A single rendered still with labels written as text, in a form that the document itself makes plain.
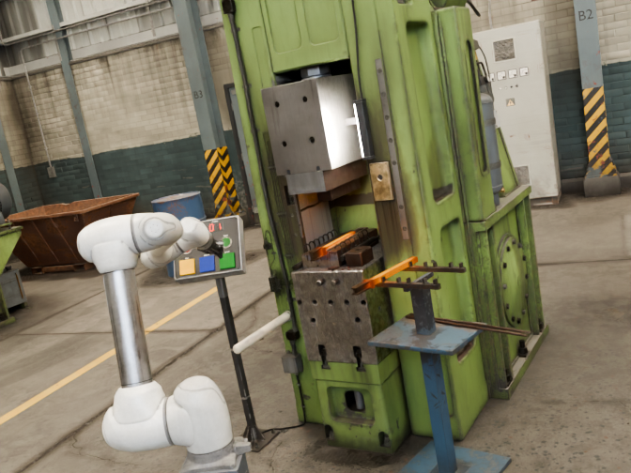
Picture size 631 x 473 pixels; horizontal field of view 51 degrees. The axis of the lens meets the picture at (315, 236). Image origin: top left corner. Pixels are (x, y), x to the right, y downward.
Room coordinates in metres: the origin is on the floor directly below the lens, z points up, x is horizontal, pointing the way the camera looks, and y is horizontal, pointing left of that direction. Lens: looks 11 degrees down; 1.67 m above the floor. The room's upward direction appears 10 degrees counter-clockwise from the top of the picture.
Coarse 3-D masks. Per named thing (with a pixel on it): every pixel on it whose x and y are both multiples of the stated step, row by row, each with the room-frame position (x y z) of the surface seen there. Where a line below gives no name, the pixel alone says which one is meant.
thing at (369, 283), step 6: (408, 258) 2.81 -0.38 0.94; (414, 258) 2.80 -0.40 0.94; (402, 264) 2.74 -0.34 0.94; (390, 270) 2.67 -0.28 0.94; (396, 270) 2.70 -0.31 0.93; (378, 276) 2.62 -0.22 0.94; (390, 276) 2.66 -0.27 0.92; (366, 282) 2.55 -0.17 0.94; (372, 282) 2.56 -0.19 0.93; (354, 288) 2.50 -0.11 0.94; (360, 288) 2.52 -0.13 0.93; (366, 288) 2.55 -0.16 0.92; (354, 294) 2.51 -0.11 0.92
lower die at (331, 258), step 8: (368, 232) 3.26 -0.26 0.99; (376, 232) 3.31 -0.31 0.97; (328, 240) 3.29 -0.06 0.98; (352, 240) 3.13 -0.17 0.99; (336, 248) 3.03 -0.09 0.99; (344, 248) 3.03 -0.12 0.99; (352, 248) 3.09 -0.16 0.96; (304, 256) 3.07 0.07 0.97; (328, 256) 3.00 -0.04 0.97; (336, 256) 2.97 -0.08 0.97; (304, 264) 3.07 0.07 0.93; (312, 264) 3.05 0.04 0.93; (320, 264) 3.02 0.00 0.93; (328, 264) 3.00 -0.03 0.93; (336, 264) 2.98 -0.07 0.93; (344, 264) 3.01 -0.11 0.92
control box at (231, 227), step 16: (208, 224) 3.23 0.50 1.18; (224, 224) 3.21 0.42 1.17; (240, 224) 3.23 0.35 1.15; (240, 240) 3.17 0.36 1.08; (192, 256) 3.17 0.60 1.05; (240, 256) 3.12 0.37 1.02; (176, 272) 3.15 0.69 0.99; (208, 272) 3.11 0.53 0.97; (224, 272) 3.10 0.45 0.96; (240, 272) 3.12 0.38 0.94
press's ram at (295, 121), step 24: (264, 96) 3.10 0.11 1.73; (288, 96) 3.03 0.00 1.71; (312, 96) 2.96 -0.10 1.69; (336, 96) 3.07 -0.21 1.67; (288, 120) 3.04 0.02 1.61; (312, 120) 2.97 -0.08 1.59; (336, 120) 3.04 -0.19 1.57; (288, 144) 3.05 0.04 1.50; (312, 144) 2.99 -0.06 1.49; (336, 144) 3.01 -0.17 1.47; (360, 144) 3.19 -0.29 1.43; (288, 168) 3.07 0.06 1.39; (312, 168) 3.00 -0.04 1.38
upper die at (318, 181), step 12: (336, 168) 3.08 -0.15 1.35; (348, 168) 3.17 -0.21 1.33; (360, 168) 3.26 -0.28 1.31; (288, 180) 3.07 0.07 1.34; (300, 180) 3.04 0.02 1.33; (312, 180) 3.00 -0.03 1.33; (324, 180) 2.97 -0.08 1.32; (336, 180) 3.06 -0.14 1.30; (348, 180) 3.15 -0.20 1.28; (300, 192) 3.04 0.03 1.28
